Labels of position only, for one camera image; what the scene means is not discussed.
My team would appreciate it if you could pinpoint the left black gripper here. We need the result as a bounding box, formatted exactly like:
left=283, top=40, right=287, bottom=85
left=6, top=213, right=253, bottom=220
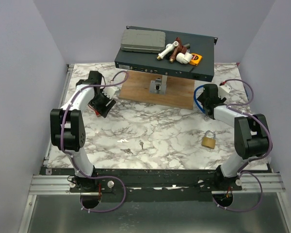
left=89, top=90, right=115, bottom=118

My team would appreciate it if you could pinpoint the red cable padlock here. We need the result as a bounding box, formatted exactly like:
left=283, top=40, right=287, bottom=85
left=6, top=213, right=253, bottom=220
left=88, top=101, right=101, bottom=117

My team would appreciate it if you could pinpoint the blue cable lock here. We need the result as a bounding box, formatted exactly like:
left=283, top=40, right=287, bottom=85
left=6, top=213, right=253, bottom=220
left=194, top=85, right=210, bottom=121

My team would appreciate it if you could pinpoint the wooden base board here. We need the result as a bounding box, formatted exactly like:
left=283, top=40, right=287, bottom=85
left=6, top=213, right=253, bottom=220
left=119, top=71, right=194, bottom=110

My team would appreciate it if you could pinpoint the brass padlock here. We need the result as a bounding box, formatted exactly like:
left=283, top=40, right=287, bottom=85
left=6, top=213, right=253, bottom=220
left=201, top=130, right=216, bottom=149

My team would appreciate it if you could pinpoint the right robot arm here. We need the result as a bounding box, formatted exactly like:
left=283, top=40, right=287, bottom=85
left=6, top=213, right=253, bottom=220
left=197, top=83, right=273, bottom=190

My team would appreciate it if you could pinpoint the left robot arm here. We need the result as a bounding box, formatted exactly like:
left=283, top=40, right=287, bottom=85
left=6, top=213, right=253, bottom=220
left=50, top=71, right=116, bottom=192

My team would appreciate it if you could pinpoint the white pvc elbow fitting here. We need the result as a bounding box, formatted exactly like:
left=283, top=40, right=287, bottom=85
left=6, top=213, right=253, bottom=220
left=176, top=52, right=193, bottom=64

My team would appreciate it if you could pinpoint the silver key set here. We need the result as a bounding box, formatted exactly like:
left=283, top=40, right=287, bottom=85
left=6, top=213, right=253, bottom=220
left=121, top=148, right=133, bottom=155

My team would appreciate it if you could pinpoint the yellow tape measure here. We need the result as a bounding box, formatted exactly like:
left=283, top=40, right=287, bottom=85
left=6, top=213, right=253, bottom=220
left=189, top=53, right=203, bottom=66

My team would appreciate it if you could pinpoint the brown pipe fitting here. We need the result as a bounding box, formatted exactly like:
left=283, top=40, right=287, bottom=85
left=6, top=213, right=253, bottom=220
left=169, top=37, right=188, bottom=63

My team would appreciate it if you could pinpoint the white pvc pipe fitting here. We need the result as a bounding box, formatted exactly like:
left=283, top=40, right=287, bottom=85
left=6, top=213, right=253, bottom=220
left=157, top=41, right=179, bottom=60

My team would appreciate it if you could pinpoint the grey plastic tool case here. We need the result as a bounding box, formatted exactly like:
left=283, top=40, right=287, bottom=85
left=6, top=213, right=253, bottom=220
left=120, top=29, right=165, bottom=53

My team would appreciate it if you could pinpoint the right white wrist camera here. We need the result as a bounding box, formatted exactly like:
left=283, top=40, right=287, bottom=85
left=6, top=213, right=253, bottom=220
left=218, top=83, right=232, bottom=99

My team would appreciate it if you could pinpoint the metal bracket with lock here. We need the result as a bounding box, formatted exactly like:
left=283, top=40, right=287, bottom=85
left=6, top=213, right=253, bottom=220
left=149, top=76, right=167, bottom=95

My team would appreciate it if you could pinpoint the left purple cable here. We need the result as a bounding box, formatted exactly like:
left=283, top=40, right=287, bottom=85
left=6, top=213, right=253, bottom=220
left=59, top=70, right=129, bottom=215

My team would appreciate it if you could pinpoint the black mounting base plate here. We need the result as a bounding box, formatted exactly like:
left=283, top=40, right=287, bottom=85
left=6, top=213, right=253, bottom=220
left=40, top=169, right=270, bottom=203

